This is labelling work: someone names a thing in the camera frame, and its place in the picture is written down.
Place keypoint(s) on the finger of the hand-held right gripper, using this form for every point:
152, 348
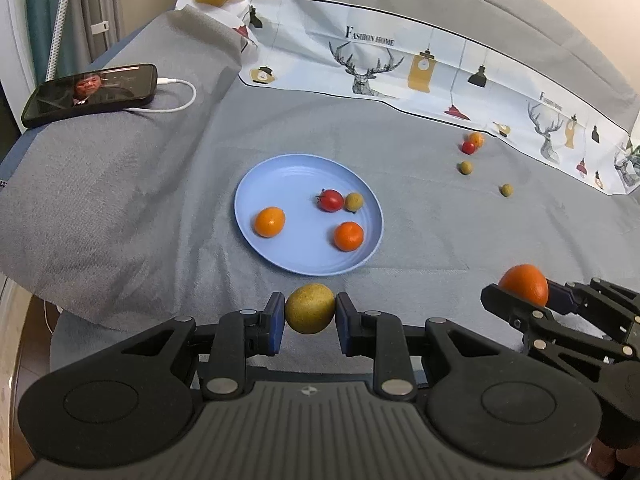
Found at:
560, 296
505, 301

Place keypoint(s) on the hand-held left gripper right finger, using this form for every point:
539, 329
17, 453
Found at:
346, 327

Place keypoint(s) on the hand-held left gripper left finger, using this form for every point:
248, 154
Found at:
275, 325

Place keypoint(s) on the small orange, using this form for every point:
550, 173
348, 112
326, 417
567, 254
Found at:
476, 139
524, 282
270, 221
348, 236

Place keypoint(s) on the green jujube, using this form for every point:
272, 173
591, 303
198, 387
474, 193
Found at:
466, 167
355, 202
310, 308
506, 190

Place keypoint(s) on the blue plate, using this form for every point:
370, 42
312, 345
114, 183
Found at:
295, 245

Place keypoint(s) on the red cherry tomato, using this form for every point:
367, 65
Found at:
468, 147
330, 200

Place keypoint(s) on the person's right hand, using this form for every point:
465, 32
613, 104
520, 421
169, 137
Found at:
620, 440

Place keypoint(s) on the blue-grey bed sheet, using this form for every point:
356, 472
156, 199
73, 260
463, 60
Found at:
425, 240

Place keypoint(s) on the grey textured blanket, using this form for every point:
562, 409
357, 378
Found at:
125, 185

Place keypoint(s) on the white printed cloth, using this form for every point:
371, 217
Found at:
310, 60

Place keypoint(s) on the black smartphone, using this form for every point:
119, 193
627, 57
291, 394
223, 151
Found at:
90, 95

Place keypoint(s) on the white curtain label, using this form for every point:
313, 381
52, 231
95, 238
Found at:
100, 27

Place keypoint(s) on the teal curtain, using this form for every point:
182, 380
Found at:
40, 5

